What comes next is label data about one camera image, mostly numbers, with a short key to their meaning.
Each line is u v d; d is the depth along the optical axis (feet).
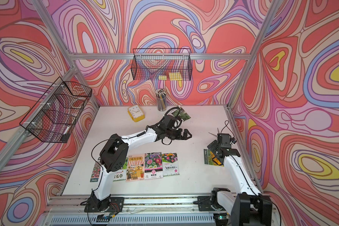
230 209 1.73
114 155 1.73
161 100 3.54
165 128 2.41
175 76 2.98
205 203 2.41
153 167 2.85
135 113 3.67
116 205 2.37
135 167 2.83
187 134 2.66
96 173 2.76
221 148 2.10
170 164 2.88
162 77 2.70
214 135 3.34
